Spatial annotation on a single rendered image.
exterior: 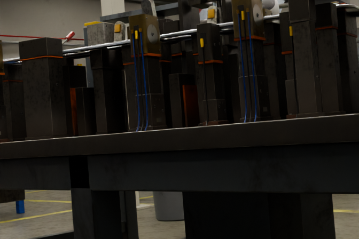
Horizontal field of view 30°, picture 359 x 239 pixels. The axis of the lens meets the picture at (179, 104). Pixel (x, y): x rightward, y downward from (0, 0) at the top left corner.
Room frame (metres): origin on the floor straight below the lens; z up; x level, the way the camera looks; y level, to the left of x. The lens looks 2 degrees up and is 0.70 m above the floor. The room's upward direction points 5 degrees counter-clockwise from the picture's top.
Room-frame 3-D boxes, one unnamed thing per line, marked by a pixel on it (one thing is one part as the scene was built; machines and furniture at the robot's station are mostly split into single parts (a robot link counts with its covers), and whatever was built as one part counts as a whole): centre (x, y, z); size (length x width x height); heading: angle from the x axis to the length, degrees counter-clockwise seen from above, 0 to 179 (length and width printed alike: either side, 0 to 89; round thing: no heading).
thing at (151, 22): (1.99, 0.09, 0.87); 0.12 x 0.07 x 0.35; 151
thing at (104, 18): (2.59, 0.09, 1.16); 0.37 x 0.14 x 0.02; 61
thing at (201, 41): (1.89, -0.09, 0.84); 0.10 x 0.05 x 0.29; 151
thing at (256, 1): (1.79, -0.20, 0.87); 0.12 x 0.07 x 0.35; 151
